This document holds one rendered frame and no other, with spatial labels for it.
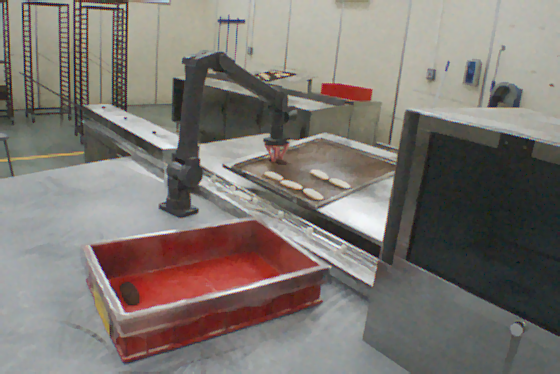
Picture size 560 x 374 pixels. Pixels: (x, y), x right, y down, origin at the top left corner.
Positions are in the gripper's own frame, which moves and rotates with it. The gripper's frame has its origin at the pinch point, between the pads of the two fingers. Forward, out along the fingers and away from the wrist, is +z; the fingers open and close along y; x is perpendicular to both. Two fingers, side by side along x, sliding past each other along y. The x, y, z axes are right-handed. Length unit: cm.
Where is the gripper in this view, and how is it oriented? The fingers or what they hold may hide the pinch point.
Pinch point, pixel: (277, 159)
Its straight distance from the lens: 182.8
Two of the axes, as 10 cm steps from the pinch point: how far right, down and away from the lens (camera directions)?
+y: 6.9, -2.6, 6.7
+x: -7.2, -2.5, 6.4
